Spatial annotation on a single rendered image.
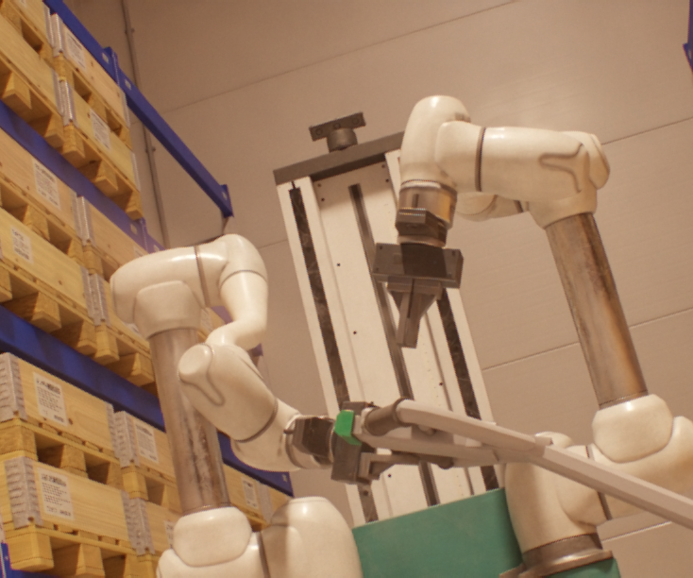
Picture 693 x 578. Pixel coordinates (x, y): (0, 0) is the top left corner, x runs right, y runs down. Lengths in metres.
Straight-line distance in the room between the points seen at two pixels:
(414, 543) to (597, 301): 0.62
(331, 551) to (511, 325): 5.29
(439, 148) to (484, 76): 6.36
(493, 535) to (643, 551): 4.84
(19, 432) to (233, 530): 1.53
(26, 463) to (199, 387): 1.86
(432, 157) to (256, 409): 0.51
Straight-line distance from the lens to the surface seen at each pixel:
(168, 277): 2.52
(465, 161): 1.88
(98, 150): 5.45
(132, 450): 4.68
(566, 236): 2.41
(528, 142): 1.88
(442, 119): 1.91
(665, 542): 7.33
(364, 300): 2.74
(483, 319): 7.63
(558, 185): 1.88
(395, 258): 1.86
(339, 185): 2.85
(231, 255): 2.53
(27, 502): 3.76
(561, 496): 2.35
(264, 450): 2.07
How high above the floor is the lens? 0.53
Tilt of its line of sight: 20 degrees up
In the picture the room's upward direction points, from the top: 14 degrees counter-clockwise
